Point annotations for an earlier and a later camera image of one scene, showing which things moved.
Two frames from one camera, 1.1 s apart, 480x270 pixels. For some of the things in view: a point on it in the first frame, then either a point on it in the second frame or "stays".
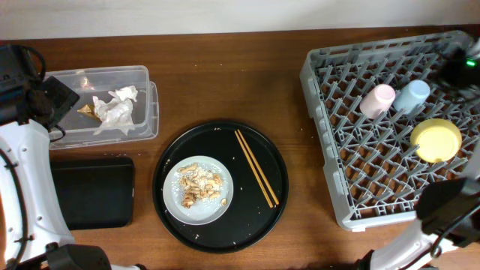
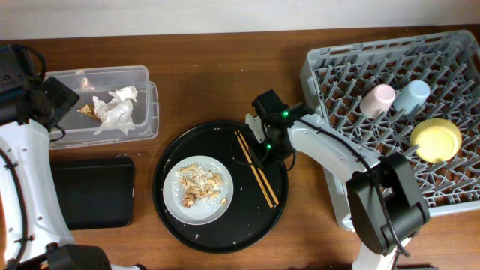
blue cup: x=412 y=97 stays
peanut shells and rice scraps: x=199 y=182 stays
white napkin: x=117 y=113 stays
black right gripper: x=454 y=58 -> x=267 y=160
